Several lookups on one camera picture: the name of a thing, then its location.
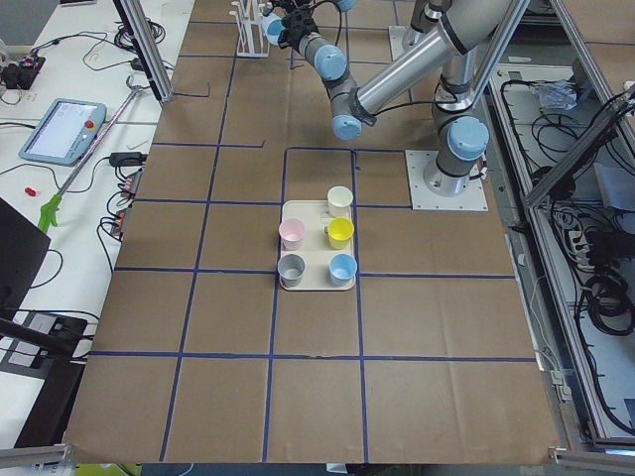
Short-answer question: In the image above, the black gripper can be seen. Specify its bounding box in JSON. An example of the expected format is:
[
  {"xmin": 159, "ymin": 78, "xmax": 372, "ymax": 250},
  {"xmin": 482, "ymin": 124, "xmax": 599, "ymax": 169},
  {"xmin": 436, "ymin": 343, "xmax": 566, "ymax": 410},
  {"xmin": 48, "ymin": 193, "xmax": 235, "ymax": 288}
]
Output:
[{"xmin": 280, "ymin": 8, "xmax": 316, "ymax": 49}]

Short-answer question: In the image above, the light blue plastic cup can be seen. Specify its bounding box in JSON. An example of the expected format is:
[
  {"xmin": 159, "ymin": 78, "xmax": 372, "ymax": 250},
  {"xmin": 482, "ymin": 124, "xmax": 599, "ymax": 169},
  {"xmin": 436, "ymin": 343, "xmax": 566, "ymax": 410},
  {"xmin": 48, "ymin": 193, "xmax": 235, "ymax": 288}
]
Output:
[{"xmin": 262, "ymin": 15, "xmax": 285, "ymax": 46}]

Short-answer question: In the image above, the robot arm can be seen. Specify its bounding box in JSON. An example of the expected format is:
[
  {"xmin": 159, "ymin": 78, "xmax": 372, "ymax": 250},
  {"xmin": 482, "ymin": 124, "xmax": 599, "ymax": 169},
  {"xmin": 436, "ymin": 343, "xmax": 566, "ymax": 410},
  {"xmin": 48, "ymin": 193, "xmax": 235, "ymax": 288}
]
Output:
[
  {"xmin": 266, "ymin": 0, "xmax": 357, "ymax": 13},
  {"xmin": 267, "ymin": 1, "xmax": 509, "ymax": 196}
]

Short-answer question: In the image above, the pale green plastic cup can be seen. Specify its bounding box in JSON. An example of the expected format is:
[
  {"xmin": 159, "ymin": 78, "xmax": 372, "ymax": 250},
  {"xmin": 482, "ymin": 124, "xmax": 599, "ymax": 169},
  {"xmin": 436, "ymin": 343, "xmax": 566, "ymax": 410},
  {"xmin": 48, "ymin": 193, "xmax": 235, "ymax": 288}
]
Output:
[{"xmin": 326, "ymin": 185, "xmax": 353, "ymax": 217}]

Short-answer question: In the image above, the pink plastic cup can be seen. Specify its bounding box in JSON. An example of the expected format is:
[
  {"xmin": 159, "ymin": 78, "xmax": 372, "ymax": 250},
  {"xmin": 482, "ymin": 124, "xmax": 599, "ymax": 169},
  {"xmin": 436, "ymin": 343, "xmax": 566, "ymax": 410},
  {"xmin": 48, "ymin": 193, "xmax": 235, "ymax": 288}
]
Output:
[{"xmin": 278, "ymin": 218, "xmax": 306, "ymax": 251}]

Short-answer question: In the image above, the yellow plastic cup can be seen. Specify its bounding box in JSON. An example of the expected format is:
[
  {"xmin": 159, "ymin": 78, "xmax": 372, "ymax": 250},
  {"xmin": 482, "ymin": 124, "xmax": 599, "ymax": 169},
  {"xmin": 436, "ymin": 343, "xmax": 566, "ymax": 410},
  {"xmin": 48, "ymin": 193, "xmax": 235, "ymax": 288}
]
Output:
[{"xmin": 325, "ymin": 217, "xmax": 354, "ymax": 250}]

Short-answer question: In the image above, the grey plastic cup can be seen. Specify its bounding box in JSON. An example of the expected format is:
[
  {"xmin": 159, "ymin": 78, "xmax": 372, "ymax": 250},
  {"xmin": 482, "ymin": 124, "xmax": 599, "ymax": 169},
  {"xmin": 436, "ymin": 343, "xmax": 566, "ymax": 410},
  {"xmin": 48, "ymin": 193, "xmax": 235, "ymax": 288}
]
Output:
[{"xmin": 277, "ymin": 254, "xmax": 306, "ymax": 288}]

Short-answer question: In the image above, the black power adapter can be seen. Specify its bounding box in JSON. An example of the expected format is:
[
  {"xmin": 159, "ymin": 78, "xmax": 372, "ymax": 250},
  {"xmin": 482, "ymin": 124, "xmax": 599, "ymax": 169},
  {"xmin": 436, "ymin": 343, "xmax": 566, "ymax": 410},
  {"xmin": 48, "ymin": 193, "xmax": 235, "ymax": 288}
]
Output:
[{"xmin": 108, "ymin": 152, "xmax": 147, "ymax": 168}]

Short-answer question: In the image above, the cream plastic tray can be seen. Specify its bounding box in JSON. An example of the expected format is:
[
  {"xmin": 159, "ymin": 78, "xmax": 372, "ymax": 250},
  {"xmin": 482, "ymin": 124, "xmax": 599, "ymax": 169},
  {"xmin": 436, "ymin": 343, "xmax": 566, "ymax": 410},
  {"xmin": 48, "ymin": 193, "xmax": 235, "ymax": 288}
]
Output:
[{"xmin": 278, "ymin": 200, "xmax": 356, "ymax": 292}]

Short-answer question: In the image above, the blue teach pendant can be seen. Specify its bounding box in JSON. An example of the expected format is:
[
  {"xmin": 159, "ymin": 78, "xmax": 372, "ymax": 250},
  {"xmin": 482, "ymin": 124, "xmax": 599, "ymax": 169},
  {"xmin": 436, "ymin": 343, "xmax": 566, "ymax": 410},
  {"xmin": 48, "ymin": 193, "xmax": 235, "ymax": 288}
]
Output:
[{"xmin": 19, "ymin": 98, "xmax": 107, "ymax": 166}]

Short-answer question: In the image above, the black computer monitor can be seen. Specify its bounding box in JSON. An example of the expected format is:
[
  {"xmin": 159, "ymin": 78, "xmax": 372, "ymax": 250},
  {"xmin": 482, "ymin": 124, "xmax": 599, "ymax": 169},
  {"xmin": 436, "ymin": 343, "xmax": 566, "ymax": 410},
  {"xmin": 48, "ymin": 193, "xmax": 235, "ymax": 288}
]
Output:
[{"xmin": 0, "ymin": 199, "xmax": 51, "ymax": 320}]

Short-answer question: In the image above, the white wire cup rack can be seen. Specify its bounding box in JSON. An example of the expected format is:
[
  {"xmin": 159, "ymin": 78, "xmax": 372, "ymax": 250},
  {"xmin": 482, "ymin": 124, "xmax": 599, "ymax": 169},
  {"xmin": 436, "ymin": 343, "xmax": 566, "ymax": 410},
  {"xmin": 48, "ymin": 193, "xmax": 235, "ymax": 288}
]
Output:
[{"xmin": 229, "ymin": 0, "xmax": 270, "ymax": 59}]

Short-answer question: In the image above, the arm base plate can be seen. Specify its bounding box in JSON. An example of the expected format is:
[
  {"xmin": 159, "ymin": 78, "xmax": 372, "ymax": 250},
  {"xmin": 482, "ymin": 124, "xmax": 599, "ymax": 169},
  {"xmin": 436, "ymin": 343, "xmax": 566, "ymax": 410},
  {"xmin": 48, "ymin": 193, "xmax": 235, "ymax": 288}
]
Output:
[
  {"xmin": 405, "ymin": 150, "xmax": 488, "ymax": 213},
  {"xmin": 388, "ymin": 25, "xmax": 412, "ymax": 60}
]

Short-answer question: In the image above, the aluminium frame post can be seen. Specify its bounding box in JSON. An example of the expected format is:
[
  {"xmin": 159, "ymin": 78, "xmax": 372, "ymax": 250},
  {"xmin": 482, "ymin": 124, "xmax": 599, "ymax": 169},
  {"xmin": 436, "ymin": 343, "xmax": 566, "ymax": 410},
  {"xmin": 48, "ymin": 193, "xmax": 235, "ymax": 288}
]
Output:
[{"xmin": 113, "ymin": 0, "xmax": 174, "ymax": 104}]

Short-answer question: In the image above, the green handled reacher grabber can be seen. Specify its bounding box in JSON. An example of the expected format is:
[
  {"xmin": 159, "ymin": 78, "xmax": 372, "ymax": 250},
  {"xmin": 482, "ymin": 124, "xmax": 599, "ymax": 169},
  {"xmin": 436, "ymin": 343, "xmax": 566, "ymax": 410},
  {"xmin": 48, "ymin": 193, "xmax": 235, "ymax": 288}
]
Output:
[{"xmin": 38, "ymin": 76, "xmax": 150, "ymax": 234}]

